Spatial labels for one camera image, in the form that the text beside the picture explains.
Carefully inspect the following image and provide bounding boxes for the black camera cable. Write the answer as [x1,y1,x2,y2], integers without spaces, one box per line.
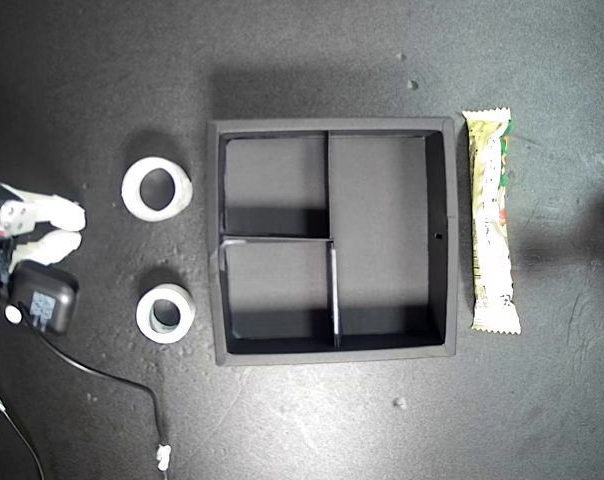
[19,304,173,474]

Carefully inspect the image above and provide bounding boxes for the small white tape roll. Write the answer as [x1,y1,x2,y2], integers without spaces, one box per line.
[135,282,197,345]

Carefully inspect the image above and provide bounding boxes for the large white tape roll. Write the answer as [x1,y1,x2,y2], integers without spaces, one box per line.
[120,156,194,222]

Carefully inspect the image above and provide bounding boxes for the snack bar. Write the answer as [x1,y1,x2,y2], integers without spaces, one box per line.
[461,106,522,335]

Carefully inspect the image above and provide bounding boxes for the black tray with wells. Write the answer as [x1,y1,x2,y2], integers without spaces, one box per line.
[205,116,457,367]

